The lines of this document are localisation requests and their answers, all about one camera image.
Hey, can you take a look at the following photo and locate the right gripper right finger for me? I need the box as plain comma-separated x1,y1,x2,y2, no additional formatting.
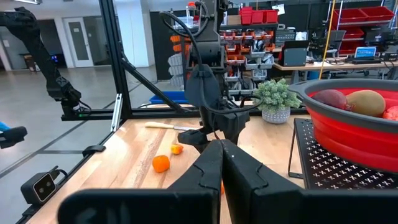
221,139,398,224

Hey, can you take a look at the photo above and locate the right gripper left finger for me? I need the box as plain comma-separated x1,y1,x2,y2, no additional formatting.
57,139,224,224

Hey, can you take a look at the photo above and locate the orange mandarin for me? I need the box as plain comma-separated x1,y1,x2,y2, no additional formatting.
152,154,171,174

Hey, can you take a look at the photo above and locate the dark red pomegranate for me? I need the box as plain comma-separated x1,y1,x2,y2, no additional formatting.
312,89,351,110

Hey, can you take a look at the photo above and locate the red collapsible colander bowl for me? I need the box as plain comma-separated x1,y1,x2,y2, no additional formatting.
287,78,398,174

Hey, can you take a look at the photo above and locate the brown-green kiwi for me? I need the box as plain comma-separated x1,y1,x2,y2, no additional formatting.
345,90,386,118

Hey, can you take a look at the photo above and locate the potted green succulent plant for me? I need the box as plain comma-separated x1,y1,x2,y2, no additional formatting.
253,78,302,124

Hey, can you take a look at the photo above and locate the blue plastic bin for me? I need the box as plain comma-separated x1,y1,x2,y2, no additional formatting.
149,90,190,105

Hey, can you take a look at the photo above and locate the parts rack with orange bins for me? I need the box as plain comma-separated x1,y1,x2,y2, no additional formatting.
169,23,277,94

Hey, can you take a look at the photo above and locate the black perforated metal shelf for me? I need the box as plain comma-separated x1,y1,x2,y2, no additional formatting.
287,117,398,190

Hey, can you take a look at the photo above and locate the dark grey monitor back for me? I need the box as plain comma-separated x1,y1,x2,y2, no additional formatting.
279,39,309,68

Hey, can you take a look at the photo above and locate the wooden office desk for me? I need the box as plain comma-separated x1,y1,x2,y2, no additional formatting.
273,60,398,82

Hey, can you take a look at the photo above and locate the open laptop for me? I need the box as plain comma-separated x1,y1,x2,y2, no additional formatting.
354,45,377,60

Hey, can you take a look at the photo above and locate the large red storage bin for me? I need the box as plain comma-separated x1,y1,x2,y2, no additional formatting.
329,7,368,26
360,6,396,22

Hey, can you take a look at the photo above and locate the white door with window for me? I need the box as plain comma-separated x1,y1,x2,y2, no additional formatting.
63,17,94,68

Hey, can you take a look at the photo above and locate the knife with cream handle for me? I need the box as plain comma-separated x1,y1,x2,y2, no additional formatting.
144,121,200,131

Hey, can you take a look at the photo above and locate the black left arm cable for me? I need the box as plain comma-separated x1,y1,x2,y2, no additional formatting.
159,11,265,114

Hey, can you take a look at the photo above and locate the silver metal bracket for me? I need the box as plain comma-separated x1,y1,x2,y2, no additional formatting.
110,92,123,133

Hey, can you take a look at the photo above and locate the black table edge bracket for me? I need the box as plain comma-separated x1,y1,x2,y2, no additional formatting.
81,144,107,158

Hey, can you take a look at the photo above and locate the black aluminium table frame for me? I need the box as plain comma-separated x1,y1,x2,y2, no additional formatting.
15,0,308,224

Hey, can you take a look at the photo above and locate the yellow cable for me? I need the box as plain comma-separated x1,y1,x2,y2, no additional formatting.
318,0,337,80

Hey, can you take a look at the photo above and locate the black table-level camera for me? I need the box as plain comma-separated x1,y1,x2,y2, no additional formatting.
20,166,68,207

